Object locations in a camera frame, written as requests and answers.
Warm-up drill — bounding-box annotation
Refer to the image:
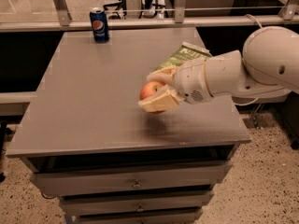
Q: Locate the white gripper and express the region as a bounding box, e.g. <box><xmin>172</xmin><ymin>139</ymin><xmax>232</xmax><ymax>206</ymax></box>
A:
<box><xmin>147</xmin><ymin>58</ymin><xmax>212</xmax><ymax>113</ymax></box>

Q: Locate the red orange apple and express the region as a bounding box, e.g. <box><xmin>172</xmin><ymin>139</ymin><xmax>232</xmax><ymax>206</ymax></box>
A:
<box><xmin>138</xmin><ymin>81</ymin><xmax>164</xmax><ymax>112</ymax></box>

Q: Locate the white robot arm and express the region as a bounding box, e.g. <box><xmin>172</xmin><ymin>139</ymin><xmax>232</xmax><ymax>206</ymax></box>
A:
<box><xmin>138</xmin><ymin>26</ymin><xmax>299</xmax><ymax>113</ymax></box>

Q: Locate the green jalapeno chip bag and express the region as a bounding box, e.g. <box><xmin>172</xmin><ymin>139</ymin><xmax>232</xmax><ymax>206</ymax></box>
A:
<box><xmin>155</xmin><ymin>42</ymin><xmax>211</xmax><ymax>70</ymax></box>

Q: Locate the blue Pepsi can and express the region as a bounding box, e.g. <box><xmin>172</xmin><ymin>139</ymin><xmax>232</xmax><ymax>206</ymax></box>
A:
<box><xmin>90</xmin><ymin>7</ymin><xmax>109</xmax><ymax>43</ymax></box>

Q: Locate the grey drawer cabinet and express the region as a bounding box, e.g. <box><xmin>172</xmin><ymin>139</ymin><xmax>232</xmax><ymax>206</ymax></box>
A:
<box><xmin>5</xmin><ymin>26</ymin><xmax>253</xmax><ymax>224</ymax></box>

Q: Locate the top grey drawer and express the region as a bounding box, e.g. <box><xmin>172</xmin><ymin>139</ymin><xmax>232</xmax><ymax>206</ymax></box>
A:
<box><xmin>31</xmin><ymin>161</ymin><xmax>232</xmax><ymax>196</ymax></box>

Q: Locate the grey drawer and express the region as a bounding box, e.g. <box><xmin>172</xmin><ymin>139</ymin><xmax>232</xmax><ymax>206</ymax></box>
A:
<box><xmin>31</xmin><ymin>161</ymin><xmax>232</xmax><ymax>196</ymax></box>
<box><xmin>78</xmin><ymin>208</ymin><xmax>203</xmax><ymax>224</ymax></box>
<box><xmin>59</xmin><ymin>190</ymin><xmax>214</xmax><ymax>216</ymax></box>

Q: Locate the middle grey drawer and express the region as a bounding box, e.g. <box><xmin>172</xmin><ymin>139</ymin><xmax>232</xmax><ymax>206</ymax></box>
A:
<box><xmin>59</xmin><ymin>190</ymin><xmax>214</xmax><ymax>216</ymax></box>

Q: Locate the bottom grey drawer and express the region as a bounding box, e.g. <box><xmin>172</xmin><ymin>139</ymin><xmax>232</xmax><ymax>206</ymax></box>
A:
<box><xmin>78</xmin><ymin>208</ymin><xmax>203</xmax><ymax>224</ymax></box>

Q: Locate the metal railing frame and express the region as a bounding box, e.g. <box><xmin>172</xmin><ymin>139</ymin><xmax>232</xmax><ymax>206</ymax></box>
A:
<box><xmin>0</xmin><ymin>0</ymin><xmax>299</xmax><ymax>32</ymax></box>

